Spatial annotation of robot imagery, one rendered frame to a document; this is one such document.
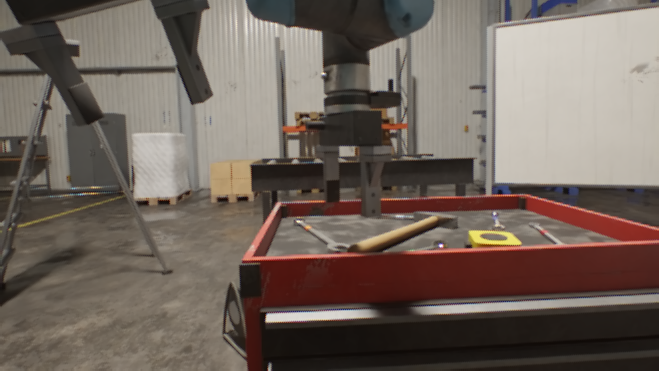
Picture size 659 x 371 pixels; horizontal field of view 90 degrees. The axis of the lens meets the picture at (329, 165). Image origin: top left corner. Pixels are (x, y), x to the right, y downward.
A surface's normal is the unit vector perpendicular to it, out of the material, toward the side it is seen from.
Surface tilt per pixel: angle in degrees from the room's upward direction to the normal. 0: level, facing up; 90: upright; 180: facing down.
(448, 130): 90
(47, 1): 113
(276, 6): 142
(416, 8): 90
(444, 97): 90
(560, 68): 90
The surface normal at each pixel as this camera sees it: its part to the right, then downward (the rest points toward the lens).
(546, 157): -0.38, 0.07
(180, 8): -0.07, 0.46
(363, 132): 0.41, 0.06
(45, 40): 0.98, -0.15
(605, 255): 0.04, 0.07
